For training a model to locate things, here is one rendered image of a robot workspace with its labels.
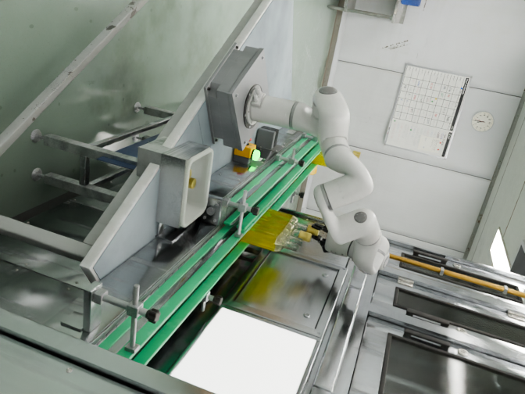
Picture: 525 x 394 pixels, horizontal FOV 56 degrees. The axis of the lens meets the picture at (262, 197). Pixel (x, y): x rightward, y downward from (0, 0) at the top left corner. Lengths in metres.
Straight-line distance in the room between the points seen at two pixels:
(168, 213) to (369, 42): 6.18
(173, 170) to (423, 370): 0.97
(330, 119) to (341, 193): 0.23
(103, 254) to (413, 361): 0.99
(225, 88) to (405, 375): 1.04
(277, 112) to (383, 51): 5.82
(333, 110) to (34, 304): 1.06
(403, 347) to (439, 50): 6.01
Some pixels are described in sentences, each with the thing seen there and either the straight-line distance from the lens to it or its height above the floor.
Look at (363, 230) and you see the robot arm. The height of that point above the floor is 1.35.
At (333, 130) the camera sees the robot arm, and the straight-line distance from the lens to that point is 1.50.
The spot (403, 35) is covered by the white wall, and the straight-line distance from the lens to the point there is 7.40.
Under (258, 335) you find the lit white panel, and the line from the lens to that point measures 1.51.
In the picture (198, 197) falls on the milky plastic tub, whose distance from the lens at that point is 1.62.
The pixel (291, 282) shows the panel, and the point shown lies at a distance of 1.79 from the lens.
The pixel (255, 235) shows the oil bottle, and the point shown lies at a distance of 1.74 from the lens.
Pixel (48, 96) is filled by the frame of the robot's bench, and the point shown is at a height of 0.20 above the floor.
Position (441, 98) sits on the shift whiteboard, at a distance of 7.44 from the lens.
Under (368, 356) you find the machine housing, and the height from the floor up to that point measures 1.46.
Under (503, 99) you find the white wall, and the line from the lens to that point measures 7.50.
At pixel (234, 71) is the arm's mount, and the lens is 1.66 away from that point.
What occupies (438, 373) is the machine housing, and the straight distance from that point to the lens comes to 1.68.
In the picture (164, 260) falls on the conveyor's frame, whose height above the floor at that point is 0.84.
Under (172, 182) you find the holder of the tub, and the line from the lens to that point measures 1.46.
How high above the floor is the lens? 1.40
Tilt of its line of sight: 14 degrees down
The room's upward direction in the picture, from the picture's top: 106 degrees clockwise
